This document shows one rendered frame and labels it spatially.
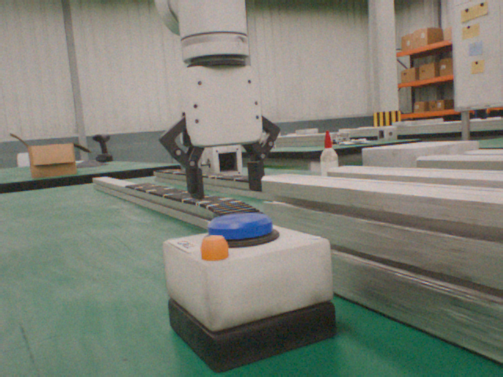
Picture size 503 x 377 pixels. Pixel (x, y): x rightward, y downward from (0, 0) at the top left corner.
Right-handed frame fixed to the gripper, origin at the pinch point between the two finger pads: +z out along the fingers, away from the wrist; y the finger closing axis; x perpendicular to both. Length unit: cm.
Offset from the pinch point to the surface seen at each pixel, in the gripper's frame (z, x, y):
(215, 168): 3, -74, -29
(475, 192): -2.5, 41.2, 4.2
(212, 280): 0.9, 35.2, 16.7
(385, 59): -110, -570, -550
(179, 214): 5.2, -14.9, 2.0
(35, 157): -4, -193, 12
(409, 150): -3.2, 18.2, -14.0
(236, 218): -1.4, 31.6, 13.4
